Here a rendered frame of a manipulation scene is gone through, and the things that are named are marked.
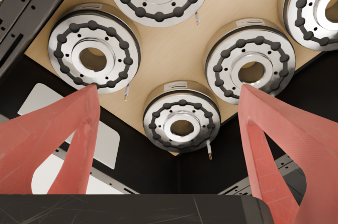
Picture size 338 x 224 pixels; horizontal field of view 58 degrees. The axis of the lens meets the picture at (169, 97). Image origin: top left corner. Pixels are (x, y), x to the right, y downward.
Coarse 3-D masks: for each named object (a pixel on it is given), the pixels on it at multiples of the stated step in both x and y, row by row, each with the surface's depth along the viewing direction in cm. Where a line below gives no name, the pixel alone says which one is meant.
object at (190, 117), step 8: (176, 112) 39; (184, 112) 38; (168, 120) 39; (176, 120) 39; (192, 120) 39; (168, 128) 40; (192, 128) 40; (200, 128) 40; (168, 136) 40; (176, 136) 40; (184, 136) 40; (192, 136) 40
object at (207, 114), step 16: (176, 96) 37; (192, 96) 37; (160, 112) 39; (192, 112) 39; (208, 112) 39; (144, 128) 40; (160, 128) 40; (208, 128) 40; (160, 144) 42; (176, 144) 42; (192, 144) 42
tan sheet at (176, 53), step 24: (72, 0) 33; (96, 0) 33; (216, 0) 33; (240, 0) 33; (264, 0) 33; (336, 0) 33; (48, 24) 35; (192, 24) 35; (216, 24) 35; (96, 48) 37; (144, 48) 37; (168, 48) 37; (192, 48) 37; (144, 72) 39; (168, 72) 39; (192, 72) 39; (120, 96) 41; (144, 96) 41; (216, 96) 41
